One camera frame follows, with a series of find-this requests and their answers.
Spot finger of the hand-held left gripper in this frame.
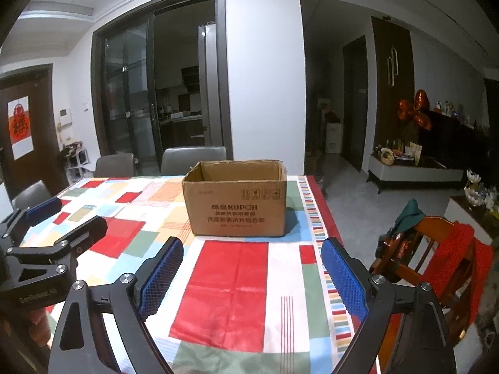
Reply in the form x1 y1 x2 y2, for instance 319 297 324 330
0 197 63 243
6 216 108 278

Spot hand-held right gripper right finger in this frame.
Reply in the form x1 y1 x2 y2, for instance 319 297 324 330
320 237 457 374

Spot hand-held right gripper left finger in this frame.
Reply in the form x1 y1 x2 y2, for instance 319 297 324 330
47 237 185 374

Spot brown cardboard box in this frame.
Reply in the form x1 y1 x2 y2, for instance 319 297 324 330
182 159 288 238

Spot white storage shelf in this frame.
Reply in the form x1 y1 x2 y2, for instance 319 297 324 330
60 140 96 182

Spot colourful patchwork tablecloth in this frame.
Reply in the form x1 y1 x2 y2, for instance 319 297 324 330
0 175 375 374

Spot brown wooden door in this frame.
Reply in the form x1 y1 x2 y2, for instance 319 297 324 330
0 63 69 199

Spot red and white door poster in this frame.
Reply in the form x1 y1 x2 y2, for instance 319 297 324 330
8 97 36 160

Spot green cloth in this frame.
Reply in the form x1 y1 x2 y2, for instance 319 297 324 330
390 199 425 238

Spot wooden armchair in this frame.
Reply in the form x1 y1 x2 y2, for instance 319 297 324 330
368 214 494 339

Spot red cloth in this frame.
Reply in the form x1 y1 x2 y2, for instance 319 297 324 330
425 220 496 320

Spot wide grey dining chair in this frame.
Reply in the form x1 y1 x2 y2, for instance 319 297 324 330
161 146 229 176

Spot white low cabinet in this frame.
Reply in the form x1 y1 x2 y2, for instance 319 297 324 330
366 152 466 194

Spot dark side table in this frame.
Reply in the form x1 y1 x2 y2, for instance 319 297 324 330
444 195 499 246

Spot dark sliding glass door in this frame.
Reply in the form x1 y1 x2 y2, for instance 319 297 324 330
91 0 235 177

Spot white paper bag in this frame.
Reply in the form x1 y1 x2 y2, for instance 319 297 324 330
325 121 343 154

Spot white lotus ornaments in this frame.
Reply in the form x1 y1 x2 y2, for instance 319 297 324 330
464 169 499 212

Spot tall dark cabinet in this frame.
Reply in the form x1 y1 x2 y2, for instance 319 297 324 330
370 16 414 172

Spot dark interior door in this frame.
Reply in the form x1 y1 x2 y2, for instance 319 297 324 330
343 35 369 172

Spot dark sideboard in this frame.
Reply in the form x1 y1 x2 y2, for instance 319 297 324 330
419 109 492 170

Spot red foil balloons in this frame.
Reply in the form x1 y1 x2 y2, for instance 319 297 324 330
398 89 433 132

